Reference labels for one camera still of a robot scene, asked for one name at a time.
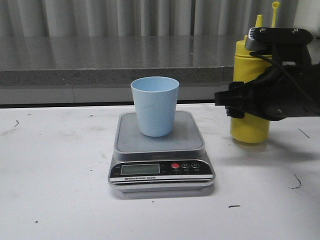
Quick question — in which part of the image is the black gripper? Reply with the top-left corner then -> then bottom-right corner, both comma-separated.
214,64 -> 320,121

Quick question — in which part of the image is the yellow squeeze bottle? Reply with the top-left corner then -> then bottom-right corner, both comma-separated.
229,1 -> 281,144

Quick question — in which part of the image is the light blue plastic cup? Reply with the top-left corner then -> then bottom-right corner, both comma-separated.
130,76 -> 180,137

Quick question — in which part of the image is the silver digital kitchen scale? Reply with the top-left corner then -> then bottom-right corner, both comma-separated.
108,110 -> 216,192

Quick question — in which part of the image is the grey stone counter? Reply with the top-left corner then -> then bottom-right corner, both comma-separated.
0,35 -> 243,106

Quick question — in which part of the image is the black cable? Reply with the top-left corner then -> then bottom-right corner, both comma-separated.
249,50 -> 320,107

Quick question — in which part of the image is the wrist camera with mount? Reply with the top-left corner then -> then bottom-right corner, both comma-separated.
244,27 -> 313,68

